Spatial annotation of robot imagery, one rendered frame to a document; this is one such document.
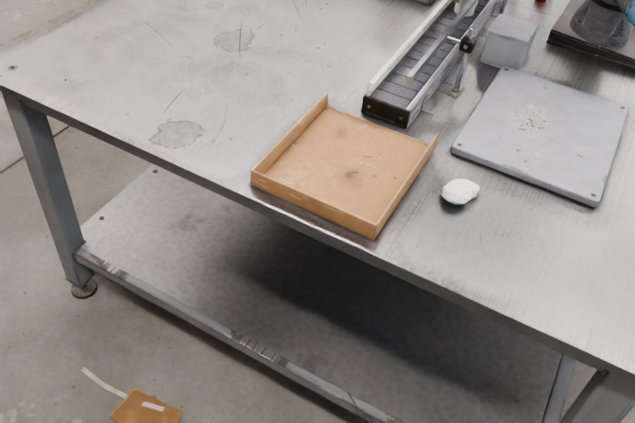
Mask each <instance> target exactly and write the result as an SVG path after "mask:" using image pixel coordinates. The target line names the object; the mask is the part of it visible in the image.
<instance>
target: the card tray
mask: <svg viewBox="0 0 635 423"><path fill-rule="evenodd" d="M328 95H329V92H327V93H326V94H324V95H323V96H322V97H321V98H320V99H319V100H318V102H317V103H316V104H315V105H314V106H313V107H312V108H311V109H309V110H308V111H307V112H306V113H305V114H304V115H303V116H302V117H301V118H300V119H299V121H298V122H297V123H296V124H295V125H294V126H293V127H292V128H291V129H290V130H289V131H288V132H287V133H286V134H285V135H284V136H283V137H282V138H281V139H280V140H279V141H278V142H277V143H276V144H275V145H274V146H273V147H272V148H271V149H270V150H269V151H268V152H267V153H266V155H265V156H264V157H263V158H262V159H261V160H260V161H259V162H258V163H257V164H256V165H255V166H254V167H253V168H252V169H251V170H250V185H251V186H253V187H255V188H257V189H260V190H262V191H264V192H266V193H269V194H271V195H274V196H277V197H279V198H280V199H282V200H284V201H287V202H289V203H291V204H293V205H296V206H298V207H300V208H302V209H304V210H307V211H309V212H311V213H314V214H316V215H318V216H320V217H323V218H325V219H327V220H329V221H331V222H334V223H336V224H338V225H339V226H342V227H344V228H347V229H350V230H352V231H354V232H356V233H358V234H361V235H363V236H365V237H367V238H370V239H371V240H373V241H374V240H375V238H376V237H377V235H378V234H379V232H380V231H381V229H382V228H383V226H384V225H385V223H386V221H387V220H388V218H389V217H390V215H391V214H392V213H393V212H394V210H395V209H396V207H397V205H398V204H399V202H400V201H401V199H402V198H403V196H404V194H405V193H406V191H407V190H408V188H409V187H410V185H411V184H412V182H413V181H414V179H415V178H416V176H417V175H418V173H419V172H420V170H421V168H422V167H423V165H424V164H425V163H426V162H427V160H428V159H429V157H430V156H431V154H432V153H433V151H434V150H435V148H436V145H437V141H438V134H439V133H437V135H436V136H435V137H434V139H433V140H432V142H431V143H430V144H427V143H424V142H422V141H419V140H416V139H414V138H411V137H409V136H406V135H403V134H402V133H399V132H397V131H394V130H391V129H389V128H386V127H382V126H379V125H377V124H374V123H372V122H370V121H367V120H365V119H362V118H359V117H357V116H354V115H352V114H349V113H347V112H345V111H342V110H338V109H335V108H333V107H330V106H328Z"/></svg>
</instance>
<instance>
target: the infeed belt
mask: <svg viewBox="0 0 635 423"><path fill-rule="evenodd" d="M489 1H490V0H478V3H477V7H476V8H475V10H474V14H473V16H472V17H471V18H463V19H462V21H461V22H460V23H459V24H458V26H457V27H456V28H455V29H454V31H453V32H452V33H451V34H450V36H453V37H457V38H459V39H461V37H462V36H463V35H464V33H465V32H466V31H467V30H468V28H469V27H470V26H471V24H472V23H473V22H474V20H475V19H476V18H477V16H478V15H479V14H480V12H481V11H482V10H483V9H484V7H485V6H486V5H487V3H488V2H489ZM454 9H455V0H453V1H452V2H451V3H450V4H449V6H448V7H447V8H446V9H445V10H443V11H442V13H441V14H440V15H439V16H438V17H437V18H436V20H435V21H434V22H433V23H432V24H431V25H430V26H429V28H428V29H427V30H426V31H425V32H424V33H423V34H422V36H421V37H420V38H419V39H418V40H417V41H416V43H415V44H414V45H413V46H412V47H411V48H410V49H409V51H408V52H407V53H406V54H405V55H404V57H403V58H402V59H401V60H400V61H399V62H398V64H396V66H395V67H394V68H393V69H392V70H391V71H390V72H389V74H388V75H387V76H386V77H385V78H384V79H383V81H382V82H381V83H380V84H379V85H378V86H377V87H376V89H375V90H374V91H373V92H372V93H371V94H370V95H369V98H371V99H374V100H376V101H379V102H382V103H384V104H387V105H389V106H391V107H394V108H397V109H400V110H405V109H406V108H407V107H408V106H409V104H410V103H411V102H412V100H413V99H414V98H415V96H416V95H417V94H418V93H419V91H420V90H421V88H422V87H423V86H424V85H425V83H426V82H427V81H428V79H429V78H430V77H431V76H432V74H433V73H434V72H435V71H436V69H437V68H438V67H439V65H440V64H441V63H442V62H443V61H444V60H445V58H446V57H447V56H448V54H449V53H450V52H451V50H452V49H453V48H454V47H455V45H456V43H455V42H450V41H447V40H446V41H445V42H444V43H443V44H442V46H441V47H440V48H439V49H438V51H437V52H436V53H435V54H434V56H433V57H431V58H430V60H429V61H428V62H427V63H426V65H425V66H424V67H423V68H422V70H421V71H420V72H419V74H418V75H417V76H416V77H415V78H414V80H413V81H412V82H411V83H410V82H407V81H406V77H407V75H408V74H409V73H410V71H411V70H412V69H413V68H414V67H415V65H416V64H417V63H418V62H419V61H420V59H421V58H422V57H423V56H424V54H425V53H426V52H427V51H428V50H429V48H430V47H431V46H432V45H433V44H434V42H435V41H436V40H437V39H438V37H439V36H440V35H441V34H442V32H443V31H444V30H445V29H446V28H447V26H448V25H449V24H450V23H451V22H452V20H453V19H454V18H455V17H456V15H455V14H454Z"/></svg>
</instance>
